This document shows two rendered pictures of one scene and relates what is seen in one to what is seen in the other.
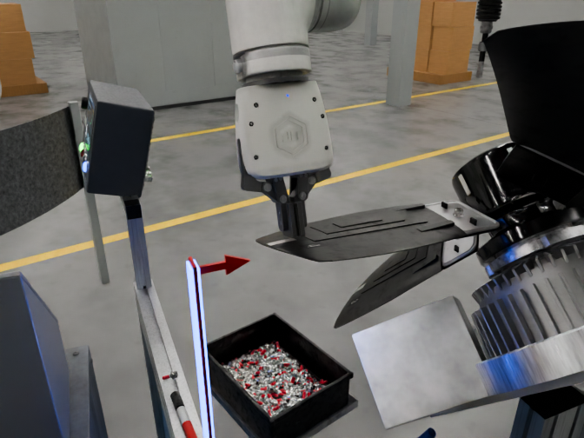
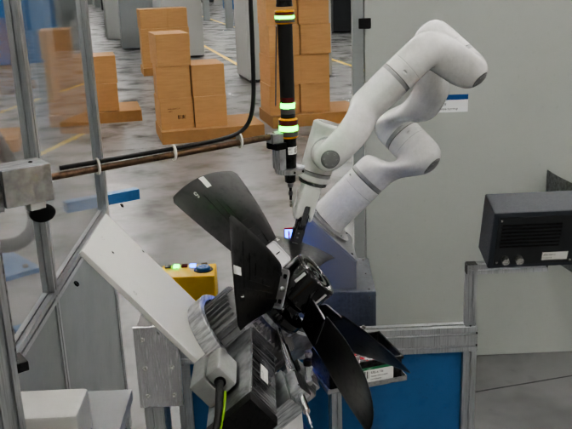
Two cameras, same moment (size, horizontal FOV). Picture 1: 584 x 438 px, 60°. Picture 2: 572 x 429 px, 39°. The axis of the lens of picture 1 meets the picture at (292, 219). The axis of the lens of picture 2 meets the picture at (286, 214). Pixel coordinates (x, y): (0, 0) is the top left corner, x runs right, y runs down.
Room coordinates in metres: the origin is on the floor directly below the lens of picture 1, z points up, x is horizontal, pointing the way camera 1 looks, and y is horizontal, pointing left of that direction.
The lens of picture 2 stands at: (1.27, -1.90, 1.90)
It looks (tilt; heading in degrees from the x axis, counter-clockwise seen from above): 17 degrees down; 112
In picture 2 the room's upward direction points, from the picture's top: 2 degrees counter-clockwise
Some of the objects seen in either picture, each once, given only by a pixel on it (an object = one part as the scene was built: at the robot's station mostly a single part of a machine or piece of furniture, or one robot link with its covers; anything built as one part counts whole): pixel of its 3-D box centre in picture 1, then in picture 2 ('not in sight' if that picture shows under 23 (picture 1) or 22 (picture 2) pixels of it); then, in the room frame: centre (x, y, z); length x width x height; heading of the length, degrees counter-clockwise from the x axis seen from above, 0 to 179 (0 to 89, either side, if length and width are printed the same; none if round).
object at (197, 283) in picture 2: not in sight; (189, 286); (0.19, 0.00, 1.02); 0.16 x 0.10 x 0.11; 23
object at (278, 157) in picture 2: not in sight; (285, 151); (0.59, -0.22, 1.49); 0.09 x 0.07 x 0.10; 58
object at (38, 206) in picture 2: not in sight; (42, 209); (0.29, -0.72, 1.47); 0.05 x 0.04 x 0.05; 58
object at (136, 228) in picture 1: (138, 245); (470, 294); (0.94, 0.32, 0.96); 0.03 x 0.03 x 0.20; 23
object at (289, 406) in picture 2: not in sight; (269, 408); (0.67, -0.56, 1.03); 0.15 x 0.10 x 0.14; 23
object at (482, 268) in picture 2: (127, 192); (506, 266); (1.04, 0.36, 1.04); 0.24 x 0.03 x 0.03; 23
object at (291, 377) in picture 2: not in sight; (297, 386); (0.73, -0.54, 1.08); 0.07 x 0.04 x 0.06; 124
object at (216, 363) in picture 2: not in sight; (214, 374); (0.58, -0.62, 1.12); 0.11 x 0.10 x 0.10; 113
